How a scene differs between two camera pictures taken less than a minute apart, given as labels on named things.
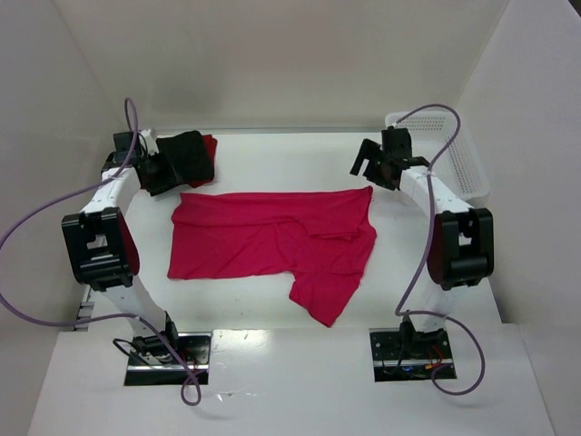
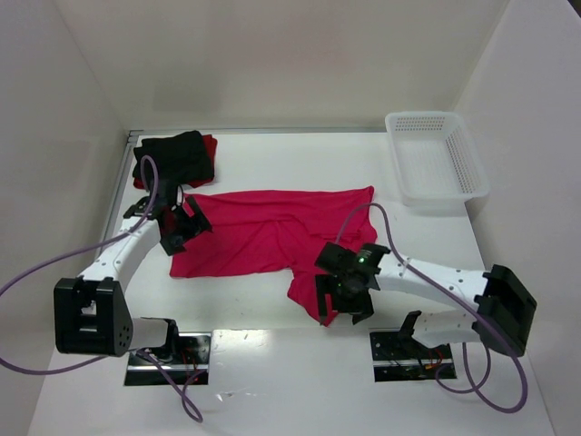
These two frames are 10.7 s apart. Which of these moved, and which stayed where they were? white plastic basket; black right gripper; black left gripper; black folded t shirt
Moved: black right gripper; black left gripper
Stayed: black folded t shirt; white plastic basket
